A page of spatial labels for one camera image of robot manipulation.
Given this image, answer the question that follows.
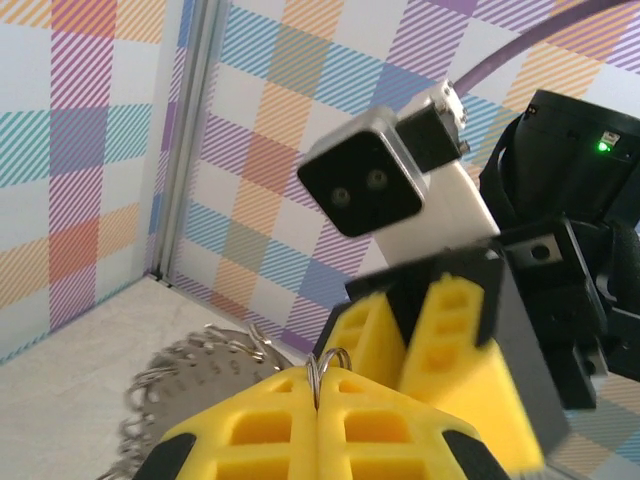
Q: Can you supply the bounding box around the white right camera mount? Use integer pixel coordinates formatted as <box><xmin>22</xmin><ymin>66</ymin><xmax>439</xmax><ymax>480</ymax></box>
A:
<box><xmin>372</xmin><ymin>162</ymin><xmax>501</xmax><ymax>274</ymax></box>

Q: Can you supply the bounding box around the aluminium corner post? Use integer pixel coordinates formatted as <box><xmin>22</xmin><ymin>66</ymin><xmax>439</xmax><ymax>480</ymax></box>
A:
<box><xmin>147</xmin><ymin>0</ymin><xmax>232</xmax><ymax>296</ymax></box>

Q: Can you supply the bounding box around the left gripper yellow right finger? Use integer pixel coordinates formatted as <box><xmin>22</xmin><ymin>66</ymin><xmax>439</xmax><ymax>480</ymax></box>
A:
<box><xmin>317</xmin><ymin>368</ymin><xmax>517</xmax><ymax>480</ymax></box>

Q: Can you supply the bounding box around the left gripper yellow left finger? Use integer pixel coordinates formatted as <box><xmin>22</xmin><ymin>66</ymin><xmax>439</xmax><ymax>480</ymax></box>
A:
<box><xmin>134</xmin><ymin>367</ymin><xmax>321</xmax><ymax>480</ymax></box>

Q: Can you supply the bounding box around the metal key disc with rings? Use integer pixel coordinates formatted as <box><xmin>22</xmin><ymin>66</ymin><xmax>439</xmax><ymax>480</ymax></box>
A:
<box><xmin>97</xmin><ymin>323</ymin><xmax>354</xmax><ymax>480</ymax></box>

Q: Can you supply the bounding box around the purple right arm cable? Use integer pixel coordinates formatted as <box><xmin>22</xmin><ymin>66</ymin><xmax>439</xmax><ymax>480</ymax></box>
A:
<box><xmin>452</xmin><ymin>0</ymin><xmax>640</xmax><ymax>96</ymax></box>

